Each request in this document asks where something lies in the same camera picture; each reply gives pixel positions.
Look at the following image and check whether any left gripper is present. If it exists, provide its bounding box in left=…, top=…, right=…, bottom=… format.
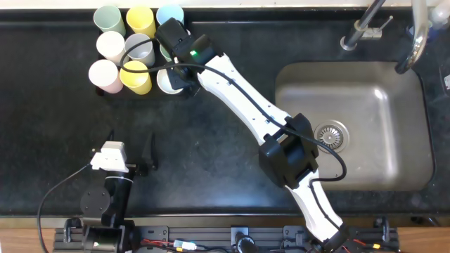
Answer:
left=105, top=129, right=159, bottom=177

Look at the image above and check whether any yellow cup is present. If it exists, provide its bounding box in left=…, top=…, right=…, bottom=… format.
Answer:
left=125, top=5, right=158, bottom=39
left=119, top=60, right=153, bottom=96

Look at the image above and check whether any white cup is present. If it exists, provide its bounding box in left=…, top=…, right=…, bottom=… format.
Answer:
left=156, top=67, right=186, bottom=96
left=96, top=30, right=130, bottom=67

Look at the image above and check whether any pink cup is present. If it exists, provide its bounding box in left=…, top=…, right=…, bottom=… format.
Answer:
left=87, top=58, right=124, bottom=95

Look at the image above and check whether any black tray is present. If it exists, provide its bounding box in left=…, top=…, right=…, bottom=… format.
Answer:
left=94, top=13, right=193, bottom=102

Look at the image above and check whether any grey cup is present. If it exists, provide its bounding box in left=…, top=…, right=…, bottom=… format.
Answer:
left=124, top=32, right=156, bottom=67

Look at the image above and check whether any pale green cup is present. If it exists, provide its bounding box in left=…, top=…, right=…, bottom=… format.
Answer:
left=93, top=4, right=127, bottom=37
left=160, top=44, right=173, bottom=63

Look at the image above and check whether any blue cup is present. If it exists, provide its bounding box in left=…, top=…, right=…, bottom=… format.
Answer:
left=155, top=4, right=186, bottom=27

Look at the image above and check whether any steel tap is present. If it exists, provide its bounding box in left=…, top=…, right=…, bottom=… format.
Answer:
left=339, top=0, right=430, bottom=75

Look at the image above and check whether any steel sink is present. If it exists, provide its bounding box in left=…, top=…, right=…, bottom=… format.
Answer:
left=275, top=61, right=436, bottom=193

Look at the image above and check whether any blue soap bottle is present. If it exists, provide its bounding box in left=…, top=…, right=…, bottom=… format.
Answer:
left=406, top=0, right=450, bottom=43

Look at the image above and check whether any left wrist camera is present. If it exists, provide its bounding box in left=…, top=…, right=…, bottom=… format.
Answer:
left=89, top=141, right=128, bottom=173

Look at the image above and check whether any mounting rail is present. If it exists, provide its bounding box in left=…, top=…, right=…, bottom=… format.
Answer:
left=52, top=216, right=401, bottom=253

